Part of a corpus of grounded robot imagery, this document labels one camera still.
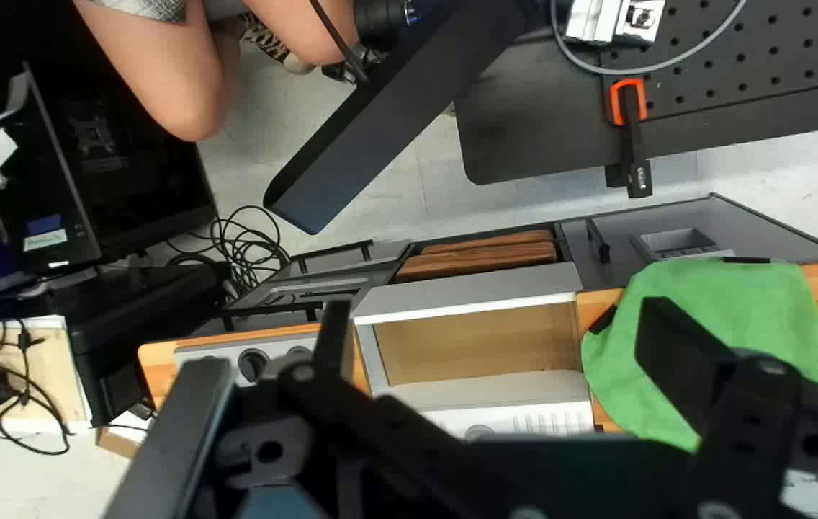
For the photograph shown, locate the dark grey moulded case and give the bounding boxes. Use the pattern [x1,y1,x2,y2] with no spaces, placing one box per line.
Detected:
[562,190,818,292]

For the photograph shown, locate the black computer tower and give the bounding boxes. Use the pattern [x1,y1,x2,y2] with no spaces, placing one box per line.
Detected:
[0,60,222,281]

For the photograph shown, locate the white sink basin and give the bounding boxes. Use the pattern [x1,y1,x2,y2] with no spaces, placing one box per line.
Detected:
[349,263,604,442]

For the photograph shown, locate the black angled beam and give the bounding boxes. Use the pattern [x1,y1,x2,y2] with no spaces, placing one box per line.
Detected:
[262,0,549,236]

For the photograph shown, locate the pale wooden box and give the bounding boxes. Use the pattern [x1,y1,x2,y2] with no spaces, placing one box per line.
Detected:
[0,315,94,438]

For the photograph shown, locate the grey cable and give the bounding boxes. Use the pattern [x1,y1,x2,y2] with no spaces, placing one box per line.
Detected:
[548,0,749,82]

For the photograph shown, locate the small white device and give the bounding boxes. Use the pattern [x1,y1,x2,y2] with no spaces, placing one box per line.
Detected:
[562,0,669,48]

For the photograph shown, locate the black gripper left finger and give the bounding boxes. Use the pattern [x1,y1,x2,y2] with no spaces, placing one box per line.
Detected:
[277,296,448,456]

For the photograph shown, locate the black tangled cable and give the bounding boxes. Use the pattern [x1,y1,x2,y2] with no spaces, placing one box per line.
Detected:
[203,203,293,292]

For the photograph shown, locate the green towel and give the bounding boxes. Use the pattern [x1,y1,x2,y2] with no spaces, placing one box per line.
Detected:
[579,256,818,456]

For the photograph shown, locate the black equipment case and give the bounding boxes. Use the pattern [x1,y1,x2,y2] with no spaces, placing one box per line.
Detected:
[71,256,237,428]

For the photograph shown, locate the black perforated workbench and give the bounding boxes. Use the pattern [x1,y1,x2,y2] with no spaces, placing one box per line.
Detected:
[453,0,818,188]

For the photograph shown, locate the person bare leg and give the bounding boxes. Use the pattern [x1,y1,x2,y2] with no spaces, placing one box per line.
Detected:
[71,0,238,145]
[203,0,365,79]

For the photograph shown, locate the grey stove top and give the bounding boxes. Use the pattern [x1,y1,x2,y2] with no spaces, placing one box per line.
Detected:
[173,328,324,390]

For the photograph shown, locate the black cable bundle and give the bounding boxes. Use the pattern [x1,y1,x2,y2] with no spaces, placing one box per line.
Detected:
[0,321,74,461]

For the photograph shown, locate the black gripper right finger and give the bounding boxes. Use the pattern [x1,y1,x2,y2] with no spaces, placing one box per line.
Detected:
[637,296,818,485]

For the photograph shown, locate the brown wooden slat panel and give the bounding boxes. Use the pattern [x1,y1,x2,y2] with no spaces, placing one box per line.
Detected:
[392,229,562,283]

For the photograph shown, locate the black clamp orange handle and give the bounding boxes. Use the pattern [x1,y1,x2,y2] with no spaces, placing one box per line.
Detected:
[602,76,657,203]

